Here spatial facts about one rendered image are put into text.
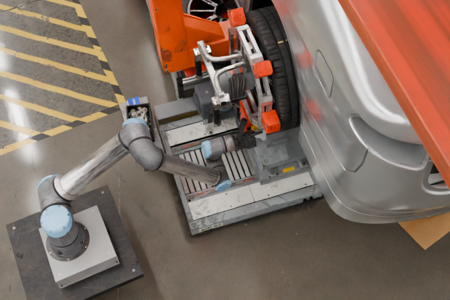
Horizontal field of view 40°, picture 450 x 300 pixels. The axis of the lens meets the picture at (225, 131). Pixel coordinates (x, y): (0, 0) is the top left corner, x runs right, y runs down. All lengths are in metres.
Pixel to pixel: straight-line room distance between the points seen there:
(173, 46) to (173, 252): 1.20
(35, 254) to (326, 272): 1.62
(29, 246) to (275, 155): 1.50
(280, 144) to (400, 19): 3.23
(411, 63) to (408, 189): 2.00
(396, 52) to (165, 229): 3.30
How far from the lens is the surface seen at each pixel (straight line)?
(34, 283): 3.53
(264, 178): 3.77
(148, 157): 2.95
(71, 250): 3.38
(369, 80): 2.33
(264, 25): 3.13
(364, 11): 0.63
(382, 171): 2.49
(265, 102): 3.09
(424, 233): 3.92
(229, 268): 3.70
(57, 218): 3.22
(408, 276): 3.80
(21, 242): 3.65
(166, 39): 3.59
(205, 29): 3.68
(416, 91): 0.57
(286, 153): 3.80
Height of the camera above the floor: 3.43
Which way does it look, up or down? 56 degrees down
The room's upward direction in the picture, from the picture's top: 3 degrees counter-clockwise
